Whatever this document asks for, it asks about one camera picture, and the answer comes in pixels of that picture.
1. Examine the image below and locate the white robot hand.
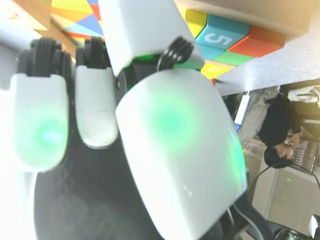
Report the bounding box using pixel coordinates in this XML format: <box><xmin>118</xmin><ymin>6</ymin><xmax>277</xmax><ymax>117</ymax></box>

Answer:
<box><xmin>0</xmin><ymin>0</ymin><xmax>249</xmax><ymax>240</ymax></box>

